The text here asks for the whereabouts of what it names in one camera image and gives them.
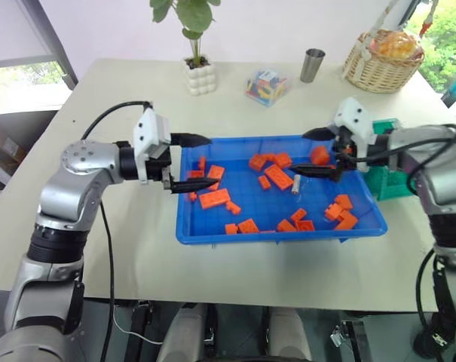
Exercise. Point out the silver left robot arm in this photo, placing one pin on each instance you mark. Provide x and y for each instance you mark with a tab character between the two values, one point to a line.
73	177

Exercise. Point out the clear box of colourful blocks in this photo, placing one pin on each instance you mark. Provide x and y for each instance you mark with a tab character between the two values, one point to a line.
267	87

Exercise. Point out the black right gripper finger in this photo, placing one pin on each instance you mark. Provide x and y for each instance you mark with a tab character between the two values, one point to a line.
320	134
318	170

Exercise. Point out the wicker basket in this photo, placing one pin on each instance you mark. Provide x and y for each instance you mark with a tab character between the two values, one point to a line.
378	73

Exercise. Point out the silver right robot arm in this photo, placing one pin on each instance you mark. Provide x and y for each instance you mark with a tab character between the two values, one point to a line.
435	166

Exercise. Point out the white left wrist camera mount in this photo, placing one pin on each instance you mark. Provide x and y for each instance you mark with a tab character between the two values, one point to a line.
148	130

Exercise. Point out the green plastic bin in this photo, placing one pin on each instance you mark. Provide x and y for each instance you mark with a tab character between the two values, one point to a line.
389	184

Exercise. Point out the metal bracket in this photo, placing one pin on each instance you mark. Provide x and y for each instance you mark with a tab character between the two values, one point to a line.
346	335

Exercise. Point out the small orange building brick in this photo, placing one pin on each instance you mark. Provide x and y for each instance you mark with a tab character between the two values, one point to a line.
264	182
193	196
202	163
233	207
231	229

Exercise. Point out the bag of orange fruit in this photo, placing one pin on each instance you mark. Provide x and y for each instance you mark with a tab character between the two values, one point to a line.
397	44

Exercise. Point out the large orange building brick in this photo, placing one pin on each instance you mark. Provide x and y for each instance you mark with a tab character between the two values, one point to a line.
214	198
279	176

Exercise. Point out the blue plastic bin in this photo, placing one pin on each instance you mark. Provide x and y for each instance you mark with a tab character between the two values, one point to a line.
288	203

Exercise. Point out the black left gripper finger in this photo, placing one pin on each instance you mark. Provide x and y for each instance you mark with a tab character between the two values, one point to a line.
193	185
191	140

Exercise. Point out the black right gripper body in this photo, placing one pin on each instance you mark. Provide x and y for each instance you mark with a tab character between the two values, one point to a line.
346	152

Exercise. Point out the silver cylindrical battery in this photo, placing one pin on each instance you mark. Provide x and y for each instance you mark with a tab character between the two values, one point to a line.
296	183

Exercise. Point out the teal water bottle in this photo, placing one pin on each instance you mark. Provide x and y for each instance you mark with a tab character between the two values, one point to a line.
455	88

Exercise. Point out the white bubble plant pot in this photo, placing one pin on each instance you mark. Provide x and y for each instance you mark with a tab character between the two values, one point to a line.
200	79

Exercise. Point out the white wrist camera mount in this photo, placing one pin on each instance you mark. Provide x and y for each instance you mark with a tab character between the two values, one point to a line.
354	117
148	130

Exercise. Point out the silver rounded robot leg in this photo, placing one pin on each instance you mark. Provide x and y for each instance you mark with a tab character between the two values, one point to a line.
184	332
289	333

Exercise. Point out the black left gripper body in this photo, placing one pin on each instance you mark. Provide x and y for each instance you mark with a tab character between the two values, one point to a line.
158	167

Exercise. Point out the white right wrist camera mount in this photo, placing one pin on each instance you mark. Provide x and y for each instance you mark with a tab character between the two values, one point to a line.
354	117

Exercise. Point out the green potted plant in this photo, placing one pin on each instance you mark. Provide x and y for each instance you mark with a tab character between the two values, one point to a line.
191	15

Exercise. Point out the metal cup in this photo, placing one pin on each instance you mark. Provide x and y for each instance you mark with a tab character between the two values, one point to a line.
311	66

